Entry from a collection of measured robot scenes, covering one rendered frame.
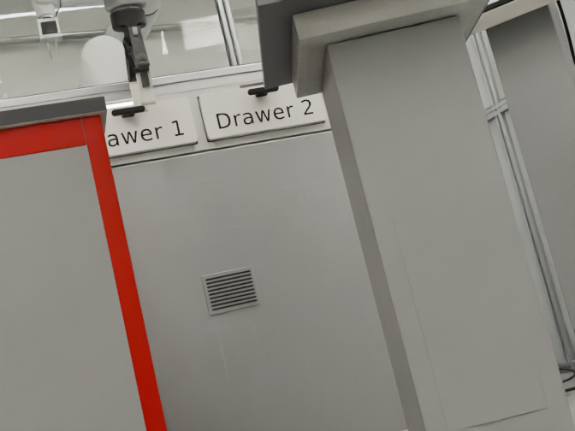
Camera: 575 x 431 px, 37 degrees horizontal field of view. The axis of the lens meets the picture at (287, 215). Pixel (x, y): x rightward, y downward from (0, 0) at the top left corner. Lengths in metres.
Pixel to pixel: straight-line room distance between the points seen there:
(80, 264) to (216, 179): 0.72
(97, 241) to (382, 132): 0.46
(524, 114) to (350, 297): 0.61
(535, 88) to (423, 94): 0.92
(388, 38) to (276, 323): 0.87
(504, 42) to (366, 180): 1.04
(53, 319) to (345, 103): 0.53
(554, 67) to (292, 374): 0.94
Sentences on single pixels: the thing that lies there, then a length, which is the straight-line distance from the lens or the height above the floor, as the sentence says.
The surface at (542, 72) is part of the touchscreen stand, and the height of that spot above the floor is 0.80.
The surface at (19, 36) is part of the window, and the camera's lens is 2.10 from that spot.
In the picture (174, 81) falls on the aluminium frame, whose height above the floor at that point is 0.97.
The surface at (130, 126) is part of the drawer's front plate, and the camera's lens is 1.99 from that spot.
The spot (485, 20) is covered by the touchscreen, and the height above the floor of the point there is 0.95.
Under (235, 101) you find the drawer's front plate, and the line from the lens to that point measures 2.04.
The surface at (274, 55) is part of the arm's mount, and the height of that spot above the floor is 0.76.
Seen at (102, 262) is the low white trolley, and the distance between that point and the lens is 1.34.
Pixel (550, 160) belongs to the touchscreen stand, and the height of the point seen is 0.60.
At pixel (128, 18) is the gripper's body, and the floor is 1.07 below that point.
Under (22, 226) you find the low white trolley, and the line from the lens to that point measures 1.35.
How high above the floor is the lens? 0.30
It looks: 9 degrees up
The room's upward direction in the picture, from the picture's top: 14 degrees counter-clockwise
